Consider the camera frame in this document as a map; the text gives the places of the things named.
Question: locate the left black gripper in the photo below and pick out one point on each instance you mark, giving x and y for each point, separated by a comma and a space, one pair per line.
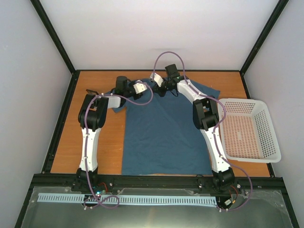
137, 96

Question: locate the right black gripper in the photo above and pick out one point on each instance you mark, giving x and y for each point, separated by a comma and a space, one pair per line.
157, 90

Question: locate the black brooch box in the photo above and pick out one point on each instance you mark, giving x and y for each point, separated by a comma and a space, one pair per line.
92, 92

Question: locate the blue t-shirt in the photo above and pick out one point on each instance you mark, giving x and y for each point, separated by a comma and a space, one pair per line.
160, 137

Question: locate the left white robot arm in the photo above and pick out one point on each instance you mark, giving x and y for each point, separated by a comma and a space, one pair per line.
92, 117

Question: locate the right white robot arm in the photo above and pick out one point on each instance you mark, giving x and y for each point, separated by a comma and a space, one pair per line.
205, 118

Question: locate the white perforated plastic basket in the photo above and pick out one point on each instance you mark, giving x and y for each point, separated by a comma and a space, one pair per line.
247, 132

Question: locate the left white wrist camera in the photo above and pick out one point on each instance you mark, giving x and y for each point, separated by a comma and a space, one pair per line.
139, 87

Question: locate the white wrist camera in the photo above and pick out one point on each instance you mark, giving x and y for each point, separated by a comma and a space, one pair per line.
139, 87
154, 77

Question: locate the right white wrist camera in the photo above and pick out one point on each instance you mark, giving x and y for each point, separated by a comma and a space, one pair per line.
154, 77

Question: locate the light blue cable duct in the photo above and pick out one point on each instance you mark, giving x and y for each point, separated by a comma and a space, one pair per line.
207, 201

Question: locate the left rear black frame post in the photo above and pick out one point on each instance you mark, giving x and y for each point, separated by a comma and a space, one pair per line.
52, 33

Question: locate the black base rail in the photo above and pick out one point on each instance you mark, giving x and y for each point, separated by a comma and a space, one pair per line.
201, 185

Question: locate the black enclosure frame post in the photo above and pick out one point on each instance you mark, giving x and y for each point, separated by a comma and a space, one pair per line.
277, 11

